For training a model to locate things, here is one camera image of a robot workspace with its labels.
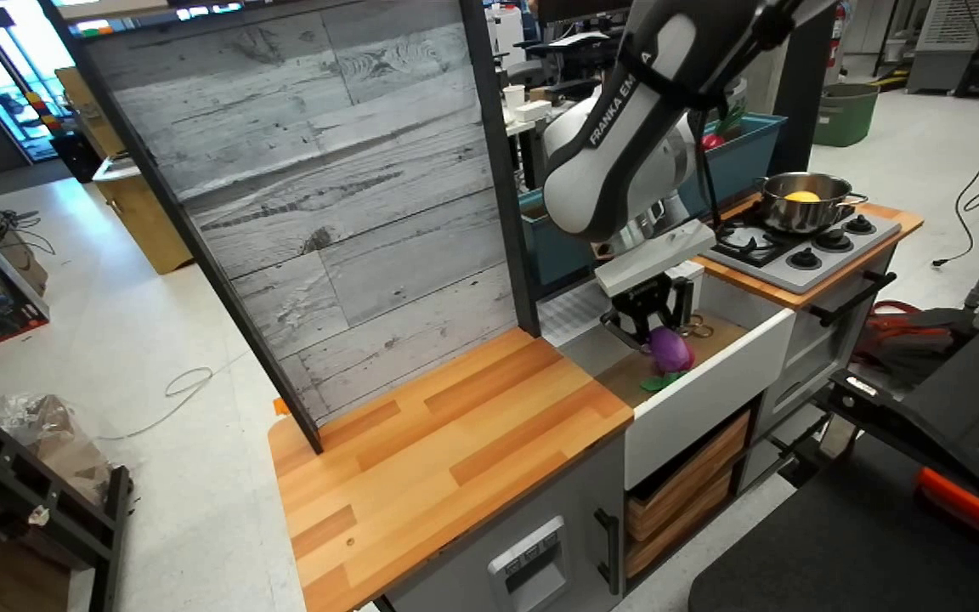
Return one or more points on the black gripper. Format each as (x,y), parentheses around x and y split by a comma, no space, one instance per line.
(662,299)

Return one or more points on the purple plush toy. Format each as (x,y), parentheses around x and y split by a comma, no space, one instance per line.
(671,351)

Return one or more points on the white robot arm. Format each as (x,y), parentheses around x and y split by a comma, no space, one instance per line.
(613,155)

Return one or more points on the white toy sink basin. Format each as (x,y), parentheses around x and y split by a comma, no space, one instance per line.
(738,347)

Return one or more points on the wooden drawer under sink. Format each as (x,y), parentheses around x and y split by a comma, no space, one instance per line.
(680,498)

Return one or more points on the grey toy stove top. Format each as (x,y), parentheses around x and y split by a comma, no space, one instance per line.
(801,264)

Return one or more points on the grey toy oven door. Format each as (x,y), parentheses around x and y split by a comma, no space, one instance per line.
(821,345)

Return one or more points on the steel cooking pot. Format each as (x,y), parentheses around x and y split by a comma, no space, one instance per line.
(804,218)

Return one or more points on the grey cabinet door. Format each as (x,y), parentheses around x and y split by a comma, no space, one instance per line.
(552,553)

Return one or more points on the green bin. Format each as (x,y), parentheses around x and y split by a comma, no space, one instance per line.
(843,112)

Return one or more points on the grey wood backsplash panel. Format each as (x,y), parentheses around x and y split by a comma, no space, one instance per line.
(339,171)

